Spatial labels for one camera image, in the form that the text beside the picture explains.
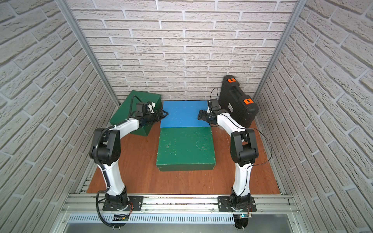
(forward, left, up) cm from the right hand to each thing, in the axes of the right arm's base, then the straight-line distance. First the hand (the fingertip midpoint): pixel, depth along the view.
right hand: (205, 117), depth 99 cm
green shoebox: (-24, +15, 0) cm, 28 cm away
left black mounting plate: (-49, +42, -10) cm, 65 cm away
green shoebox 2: (-9, +43, +22) cm, 49 cm away
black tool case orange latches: (-2, -20, +12) cm, 23 cm away
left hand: (+3, +27, +3) cm, 27 cm away
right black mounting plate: (-52, -4, -10) cm, 53 cm away
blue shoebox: (0, +15, +4) cm, 16 cm away
